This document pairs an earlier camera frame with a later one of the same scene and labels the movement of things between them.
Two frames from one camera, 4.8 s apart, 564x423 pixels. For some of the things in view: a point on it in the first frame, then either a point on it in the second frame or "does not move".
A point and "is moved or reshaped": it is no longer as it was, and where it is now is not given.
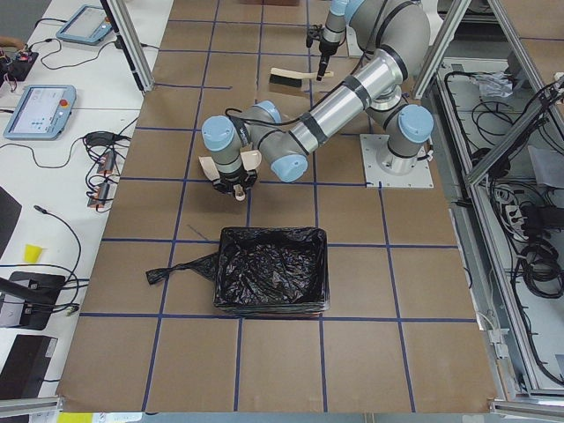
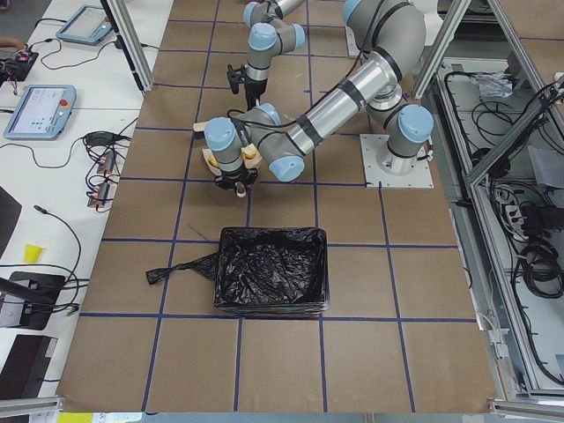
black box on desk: x=24 y=370 does not move
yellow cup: x=33 y=253 does not move
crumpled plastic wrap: x=495 y=84 does not move
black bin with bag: x=265 y=270 does not move
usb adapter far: x=107 y=162 does not move
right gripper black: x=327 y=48 -> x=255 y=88
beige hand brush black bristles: x=293 y=78 -> x=199 y=127
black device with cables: x=40 y=291 does not move
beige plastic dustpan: x=251 y=159 is moved or reshaped
